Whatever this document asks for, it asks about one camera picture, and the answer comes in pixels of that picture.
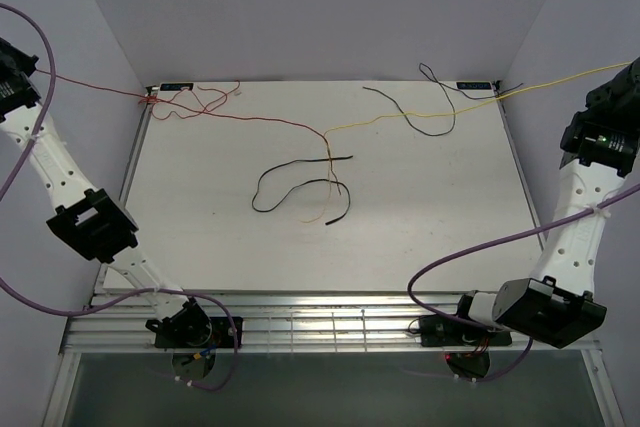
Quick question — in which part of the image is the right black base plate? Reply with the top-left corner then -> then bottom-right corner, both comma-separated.
407,315 -> 512,347

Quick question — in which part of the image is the black wire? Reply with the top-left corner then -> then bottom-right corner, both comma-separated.
251,154 -> 355,226
363,61 -> 524,138

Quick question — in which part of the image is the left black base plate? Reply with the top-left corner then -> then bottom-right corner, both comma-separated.
153,316 -> 244,349

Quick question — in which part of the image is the blue logo sticker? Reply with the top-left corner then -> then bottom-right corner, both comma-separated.
159,82 -> 194,92
456,81 -> 492,91

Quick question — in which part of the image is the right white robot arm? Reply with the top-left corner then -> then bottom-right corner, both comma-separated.
451,62 -> 639,348

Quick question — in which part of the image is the left blue logo sticker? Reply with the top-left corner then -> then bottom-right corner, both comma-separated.
159,82 -> 194,92

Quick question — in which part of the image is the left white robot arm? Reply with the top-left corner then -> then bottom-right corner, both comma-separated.
1,40 -> 212,347

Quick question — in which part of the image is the red wire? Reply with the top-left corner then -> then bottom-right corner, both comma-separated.
34,69 -> 351,198
138,79 -> 242,122

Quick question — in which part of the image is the right blue logo sticker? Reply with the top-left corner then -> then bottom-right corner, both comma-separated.
456,81 -> 492,91

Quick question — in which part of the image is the aluminium rail frame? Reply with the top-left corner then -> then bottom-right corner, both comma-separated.
47,73 -> 624,426

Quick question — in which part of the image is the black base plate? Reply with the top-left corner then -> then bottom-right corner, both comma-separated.
407,315 -> 512,347
153,316 -> 244,349

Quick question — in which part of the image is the yellow wire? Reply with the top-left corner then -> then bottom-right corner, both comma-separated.
298,60 -> 634,226

